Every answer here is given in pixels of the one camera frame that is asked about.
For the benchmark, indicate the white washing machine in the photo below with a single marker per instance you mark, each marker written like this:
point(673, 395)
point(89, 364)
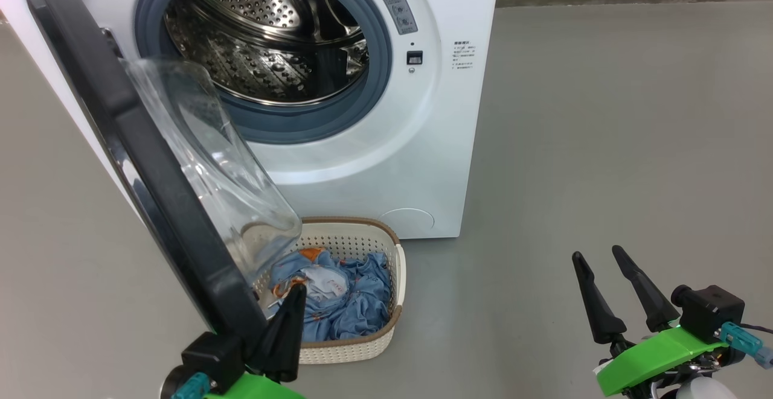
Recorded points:
point(423, 145)

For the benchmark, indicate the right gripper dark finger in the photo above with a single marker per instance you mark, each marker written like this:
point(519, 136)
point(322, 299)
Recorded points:
point(601, 314)
point(652, 302)

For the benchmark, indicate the grey rubber door gasket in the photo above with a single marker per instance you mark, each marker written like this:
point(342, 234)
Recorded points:
point(290, 122)

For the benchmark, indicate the black door latch socket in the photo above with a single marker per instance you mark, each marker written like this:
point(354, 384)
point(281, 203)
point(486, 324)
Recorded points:
point(414, 58)

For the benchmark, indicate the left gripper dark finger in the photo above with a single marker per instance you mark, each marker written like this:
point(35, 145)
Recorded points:
point(284, 344)

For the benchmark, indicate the black round washer door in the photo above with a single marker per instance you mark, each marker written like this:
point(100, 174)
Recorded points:
point(151, 163)

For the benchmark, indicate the grey warning sticker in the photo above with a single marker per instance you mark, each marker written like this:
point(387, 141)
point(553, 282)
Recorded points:
point(395, 6)

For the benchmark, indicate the small printed text label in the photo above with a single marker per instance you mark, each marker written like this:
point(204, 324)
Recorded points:
point(463, 56)

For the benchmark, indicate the stainless steel washing machine drum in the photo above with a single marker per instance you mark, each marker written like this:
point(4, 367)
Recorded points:
point(259, 31)

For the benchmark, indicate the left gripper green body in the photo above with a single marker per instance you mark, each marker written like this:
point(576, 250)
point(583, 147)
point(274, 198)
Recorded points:
point(253, 388)

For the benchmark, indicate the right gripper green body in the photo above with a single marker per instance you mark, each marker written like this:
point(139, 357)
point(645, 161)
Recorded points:
point(658, 357)

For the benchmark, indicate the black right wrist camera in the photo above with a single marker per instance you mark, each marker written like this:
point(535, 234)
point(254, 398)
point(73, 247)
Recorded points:
point(709, 314)

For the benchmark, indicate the round white filter cover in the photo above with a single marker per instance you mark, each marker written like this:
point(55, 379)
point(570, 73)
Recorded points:
point(406, 221)

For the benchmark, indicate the cream perforated laundry basket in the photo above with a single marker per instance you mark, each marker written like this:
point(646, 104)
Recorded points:
point(362, 239)

